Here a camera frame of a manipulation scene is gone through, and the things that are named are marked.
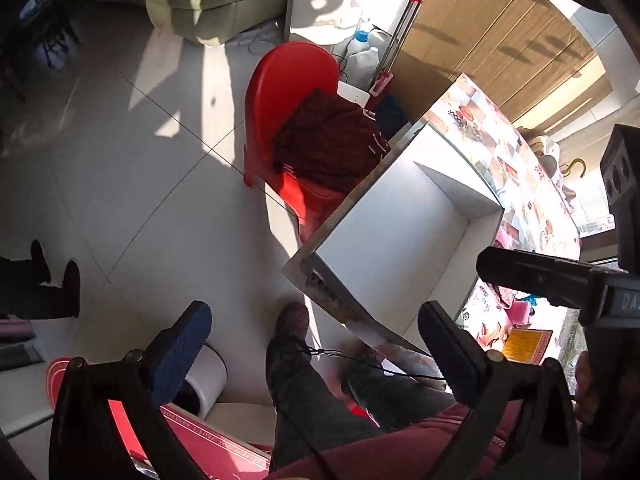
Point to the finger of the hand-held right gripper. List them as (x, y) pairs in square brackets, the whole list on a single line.
[(530, 270)]

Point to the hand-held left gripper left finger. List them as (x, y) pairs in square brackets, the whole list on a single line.
[(180, 345)]

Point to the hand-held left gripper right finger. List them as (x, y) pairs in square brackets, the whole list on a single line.
[(450, 355)]

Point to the white cardboard box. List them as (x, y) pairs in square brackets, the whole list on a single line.
[(390, 240)]

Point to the person's right hand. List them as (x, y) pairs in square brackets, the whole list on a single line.
[(583, 385)]

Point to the pink sponge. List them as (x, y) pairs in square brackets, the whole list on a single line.
[(520, 312)]

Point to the printed carton yellow label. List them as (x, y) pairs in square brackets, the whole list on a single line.
[(525, 345)]

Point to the red printed mat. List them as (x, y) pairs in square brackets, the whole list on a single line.
[(210, 445)]

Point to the person's red clothing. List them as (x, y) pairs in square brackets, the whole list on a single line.
[(400, 452)]

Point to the dark knit slipper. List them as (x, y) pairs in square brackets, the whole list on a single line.
[(292, 320)]

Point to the table with patterned tablecloth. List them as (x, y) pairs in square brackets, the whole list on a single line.
[(500, 135)]

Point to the person's grey trousers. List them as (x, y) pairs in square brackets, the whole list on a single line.
[(310, 400)]

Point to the dark red garment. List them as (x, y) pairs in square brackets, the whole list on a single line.
[(325, 140)]

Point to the white cardboard piece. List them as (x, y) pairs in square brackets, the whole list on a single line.
[(352, 94)]

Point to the white plastic jug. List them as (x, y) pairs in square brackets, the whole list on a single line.
[(365, 65)]

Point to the red metal stand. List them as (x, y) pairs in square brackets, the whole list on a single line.
[(407, 30)]

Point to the white jug blue cap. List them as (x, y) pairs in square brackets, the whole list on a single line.
[(367, 39)]

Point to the red plastic chair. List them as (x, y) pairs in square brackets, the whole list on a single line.
[(280, 75)]

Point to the green sofa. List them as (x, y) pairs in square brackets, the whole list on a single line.
[(220, 0)]

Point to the dark wooden table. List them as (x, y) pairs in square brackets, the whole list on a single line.
[(40, 10)]

